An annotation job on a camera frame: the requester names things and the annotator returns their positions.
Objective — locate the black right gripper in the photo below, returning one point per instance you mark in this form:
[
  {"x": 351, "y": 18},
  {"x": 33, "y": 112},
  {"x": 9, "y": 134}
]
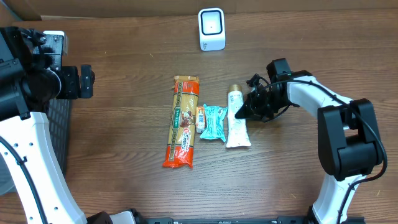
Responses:
[{"x": 253, "y": 110}]

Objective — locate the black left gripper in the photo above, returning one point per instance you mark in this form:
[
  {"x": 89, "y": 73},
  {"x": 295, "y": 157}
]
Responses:
[{"x": 86, "y": 81}]

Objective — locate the white tube gold cap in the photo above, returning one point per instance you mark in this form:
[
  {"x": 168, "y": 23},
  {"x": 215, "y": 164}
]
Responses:
[{"x": 237, "y": 129}]

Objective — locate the teal snack packet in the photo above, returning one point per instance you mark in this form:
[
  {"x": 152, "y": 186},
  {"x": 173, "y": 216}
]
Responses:
[{"x": 215, "y": 116}]

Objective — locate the small orange snack packet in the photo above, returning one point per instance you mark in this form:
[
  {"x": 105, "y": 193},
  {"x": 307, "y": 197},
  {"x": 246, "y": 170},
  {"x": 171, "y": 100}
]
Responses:
[{"x": 200, "y": 119}]

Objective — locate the spaghetti pasta packet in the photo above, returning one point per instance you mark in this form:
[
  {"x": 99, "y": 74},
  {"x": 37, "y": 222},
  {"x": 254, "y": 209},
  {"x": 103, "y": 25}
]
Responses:
[{"x": 180, "y": 144}]

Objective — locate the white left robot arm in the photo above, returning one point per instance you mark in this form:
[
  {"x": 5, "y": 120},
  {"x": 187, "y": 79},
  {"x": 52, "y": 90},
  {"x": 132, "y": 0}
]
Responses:
[{"x": 32, "y": 74}]

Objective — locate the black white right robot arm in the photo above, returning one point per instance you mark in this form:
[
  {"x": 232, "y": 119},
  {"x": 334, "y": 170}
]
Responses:
[{"x": 350, "y": 149}]

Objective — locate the white barcode scanner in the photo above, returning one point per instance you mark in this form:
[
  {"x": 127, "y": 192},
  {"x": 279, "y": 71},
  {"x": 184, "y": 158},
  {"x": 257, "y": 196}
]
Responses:
[{"x": 211, "y": 29}]

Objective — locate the dark grey plastic basket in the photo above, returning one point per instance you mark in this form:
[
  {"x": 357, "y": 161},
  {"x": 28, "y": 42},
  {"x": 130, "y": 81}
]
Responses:
[{"x": 59, "y": 124}]

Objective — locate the black mounting rail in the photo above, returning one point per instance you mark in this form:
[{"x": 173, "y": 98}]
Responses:
[{"x": 248, "y": 221}]

